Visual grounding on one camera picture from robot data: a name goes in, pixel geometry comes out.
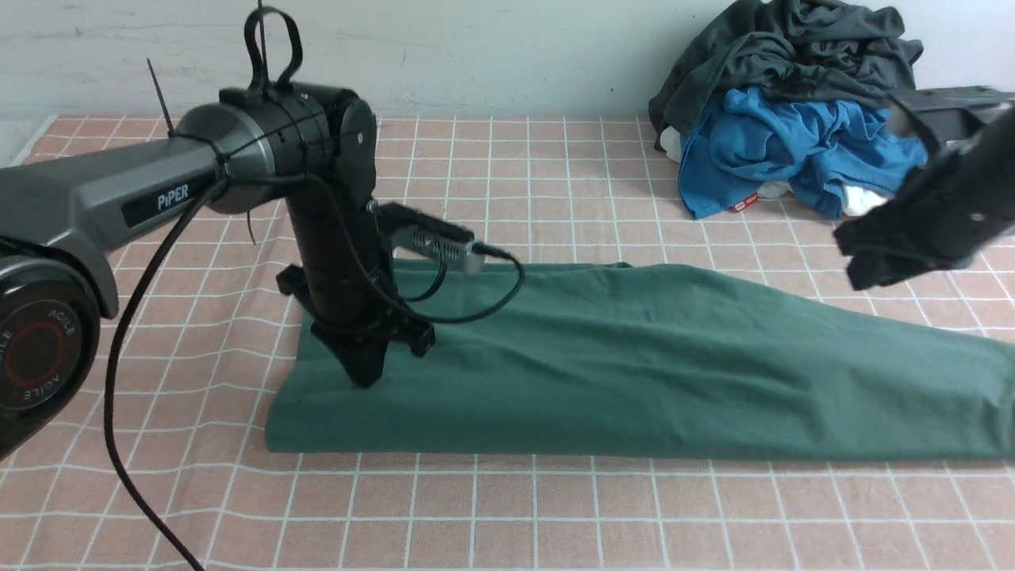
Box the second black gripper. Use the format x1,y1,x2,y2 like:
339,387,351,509
833,146,1014,290

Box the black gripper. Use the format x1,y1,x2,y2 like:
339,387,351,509
276,190,435,388

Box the green long sleeve shirt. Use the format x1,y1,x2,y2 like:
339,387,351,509
265,264,1014,462

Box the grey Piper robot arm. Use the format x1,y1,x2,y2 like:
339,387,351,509
2,6,435,456

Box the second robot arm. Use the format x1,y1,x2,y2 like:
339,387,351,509
833,104,1014,290

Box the dark grey crumpled garment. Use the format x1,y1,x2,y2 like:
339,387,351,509
648,1,924,135

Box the blue crumpled garment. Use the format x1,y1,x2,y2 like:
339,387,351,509
677,86,928,218

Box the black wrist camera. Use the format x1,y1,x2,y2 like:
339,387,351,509
376,203,485,274

